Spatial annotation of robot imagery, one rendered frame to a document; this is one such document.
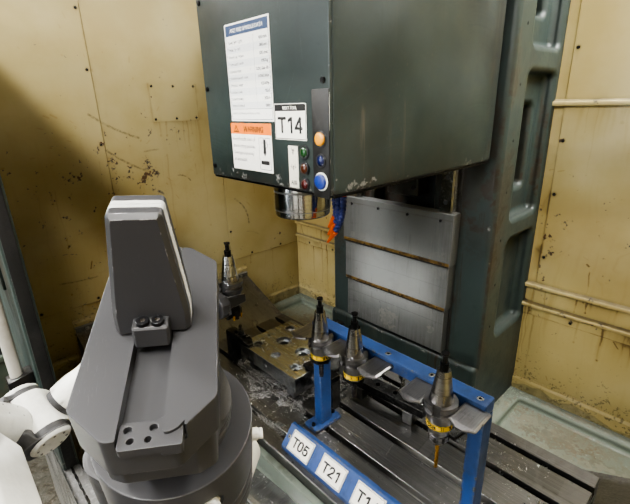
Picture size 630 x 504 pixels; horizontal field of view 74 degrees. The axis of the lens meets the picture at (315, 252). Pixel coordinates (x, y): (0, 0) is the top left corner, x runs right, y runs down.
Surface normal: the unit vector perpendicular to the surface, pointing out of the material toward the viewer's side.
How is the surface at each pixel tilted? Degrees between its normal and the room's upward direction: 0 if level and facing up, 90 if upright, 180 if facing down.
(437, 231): 90
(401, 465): 0
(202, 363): 17
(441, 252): 90
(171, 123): 90
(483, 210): 90
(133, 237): 106
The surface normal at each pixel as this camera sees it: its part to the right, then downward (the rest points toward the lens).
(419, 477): -0.03, -0.94
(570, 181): -0.73, 0.25
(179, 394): 0.08, -0.82
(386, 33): 0.69, 0.22
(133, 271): 0.19, 0.57
